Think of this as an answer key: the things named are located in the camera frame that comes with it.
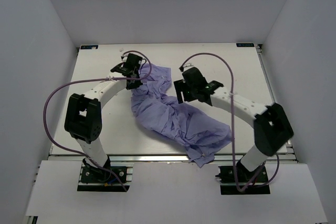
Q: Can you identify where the lavender purple jacket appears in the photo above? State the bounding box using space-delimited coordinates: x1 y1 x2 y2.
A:
131 63 232 167

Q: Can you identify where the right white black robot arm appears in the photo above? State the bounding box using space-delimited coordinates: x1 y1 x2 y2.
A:
174 67 294 182

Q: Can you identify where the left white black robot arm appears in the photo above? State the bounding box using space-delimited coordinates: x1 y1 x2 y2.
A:
65 53 143 182

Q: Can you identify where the left blue table label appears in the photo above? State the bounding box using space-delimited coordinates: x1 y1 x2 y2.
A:
80 45 98 50

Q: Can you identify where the blue table label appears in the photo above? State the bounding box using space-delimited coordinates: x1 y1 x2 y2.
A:
236 42 255 47
80 45 98 50

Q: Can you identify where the right blue table label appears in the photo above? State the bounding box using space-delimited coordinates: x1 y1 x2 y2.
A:
236 42 255 47

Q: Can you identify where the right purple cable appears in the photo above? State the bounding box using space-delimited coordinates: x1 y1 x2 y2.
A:
180 52 279 193

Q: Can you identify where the purple cable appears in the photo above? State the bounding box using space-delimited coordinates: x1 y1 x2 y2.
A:
43 50 152 192
180 52 279 193

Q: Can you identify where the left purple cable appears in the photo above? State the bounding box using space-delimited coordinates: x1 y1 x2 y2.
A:
43 50 152 192

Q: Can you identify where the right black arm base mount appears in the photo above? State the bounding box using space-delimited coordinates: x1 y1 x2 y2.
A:
215 165 271 196

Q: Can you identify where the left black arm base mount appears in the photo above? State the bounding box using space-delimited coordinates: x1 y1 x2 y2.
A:
77 163 133 193

